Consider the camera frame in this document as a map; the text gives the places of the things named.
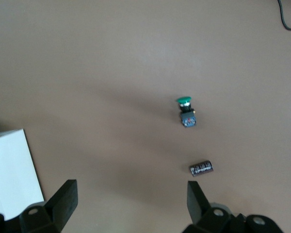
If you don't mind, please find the black cylindrical capacitor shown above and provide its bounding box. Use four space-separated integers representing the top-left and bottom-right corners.
189 160 214 178

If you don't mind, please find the looped black cable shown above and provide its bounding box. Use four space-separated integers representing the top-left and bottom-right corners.
277 0 291 31

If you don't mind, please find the white drawer cabinet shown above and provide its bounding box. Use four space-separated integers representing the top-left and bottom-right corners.
0 128 45 220

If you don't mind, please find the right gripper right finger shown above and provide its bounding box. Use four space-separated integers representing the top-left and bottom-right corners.
181 181 284 233

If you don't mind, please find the green mushroom push button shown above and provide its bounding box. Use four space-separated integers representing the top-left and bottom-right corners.
177 96 199 129

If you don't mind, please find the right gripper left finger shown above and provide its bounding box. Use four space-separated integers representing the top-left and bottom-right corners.
0 179 78 233

